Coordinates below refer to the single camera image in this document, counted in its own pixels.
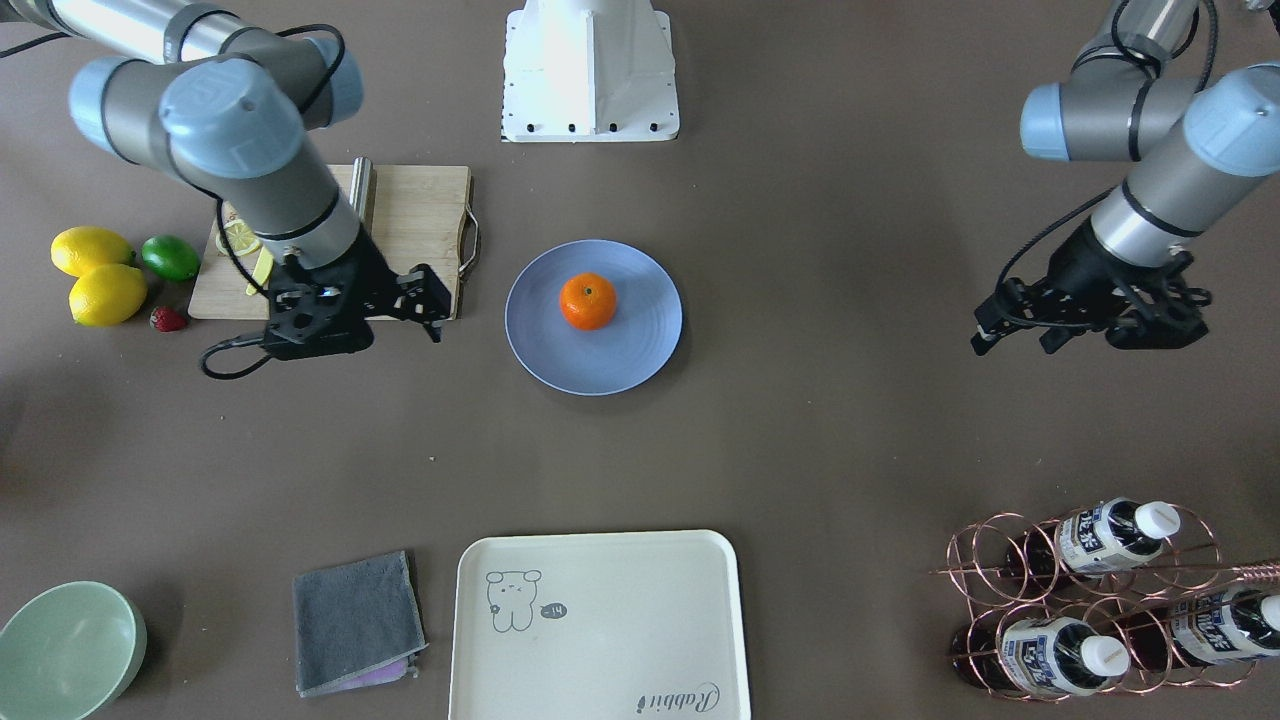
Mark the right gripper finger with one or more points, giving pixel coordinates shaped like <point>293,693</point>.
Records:
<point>423,299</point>

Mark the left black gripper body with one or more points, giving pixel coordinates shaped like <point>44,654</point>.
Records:
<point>1078,268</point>

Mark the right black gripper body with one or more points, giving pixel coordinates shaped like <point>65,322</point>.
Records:
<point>372,277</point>

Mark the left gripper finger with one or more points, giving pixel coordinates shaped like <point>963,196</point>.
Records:
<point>1056,334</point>
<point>1016,306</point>

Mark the orange fruit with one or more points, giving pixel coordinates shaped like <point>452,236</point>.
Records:
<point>588,301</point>

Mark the blue round plate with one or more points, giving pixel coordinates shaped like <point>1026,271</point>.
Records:
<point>635,346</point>

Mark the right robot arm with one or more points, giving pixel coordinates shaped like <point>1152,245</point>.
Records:
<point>201,95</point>

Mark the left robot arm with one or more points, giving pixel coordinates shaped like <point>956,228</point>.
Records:
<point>1198,146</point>

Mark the bamboo cutting board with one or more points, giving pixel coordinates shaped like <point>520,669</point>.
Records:
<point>417,215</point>

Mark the lemon slice upper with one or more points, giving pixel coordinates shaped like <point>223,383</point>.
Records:
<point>239,239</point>

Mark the small red strawberry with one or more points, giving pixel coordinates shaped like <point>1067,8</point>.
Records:
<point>165,319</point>

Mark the green lime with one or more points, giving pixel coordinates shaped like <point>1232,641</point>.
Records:
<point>170,257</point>

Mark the tea bottle back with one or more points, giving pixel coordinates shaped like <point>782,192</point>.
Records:
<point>1238,625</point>
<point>1112,536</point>

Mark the tea bottle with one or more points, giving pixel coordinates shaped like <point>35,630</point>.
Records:
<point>1112,536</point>
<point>1238,625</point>
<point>1039,658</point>

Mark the whole lemon upper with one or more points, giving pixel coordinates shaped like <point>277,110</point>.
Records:
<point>108,295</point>

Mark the whole lemon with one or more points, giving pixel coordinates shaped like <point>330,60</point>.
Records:
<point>78,250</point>
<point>108,295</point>

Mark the whole lemon lower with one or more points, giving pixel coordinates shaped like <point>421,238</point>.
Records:
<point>78,250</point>

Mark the grey folded cloth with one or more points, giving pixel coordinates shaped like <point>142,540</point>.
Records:
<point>356,625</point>

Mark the tea bottle front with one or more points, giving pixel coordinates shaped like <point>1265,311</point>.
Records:
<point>1039,658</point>

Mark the cream rabbit tray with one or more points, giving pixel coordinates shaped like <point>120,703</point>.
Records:
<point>630,625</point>

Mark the light green bowl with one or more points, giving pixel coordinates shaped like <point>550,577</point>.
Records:
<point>69,652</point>

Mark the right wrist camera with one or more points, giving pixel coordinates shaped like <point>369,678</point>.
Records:
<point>305,320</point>

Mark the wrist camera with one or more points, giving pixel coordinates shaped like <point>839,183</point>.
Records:
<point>1164,316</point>
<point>305,320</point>

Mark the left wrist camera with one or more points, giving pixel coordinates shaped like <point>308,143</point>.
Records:
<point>1164,316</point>

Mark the copper wire bottle rack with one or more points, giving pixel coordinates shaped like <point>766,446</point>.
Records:
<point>1192,564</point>

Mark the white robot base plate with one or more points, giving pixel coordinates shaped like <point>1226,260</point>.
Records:
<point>589,72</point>

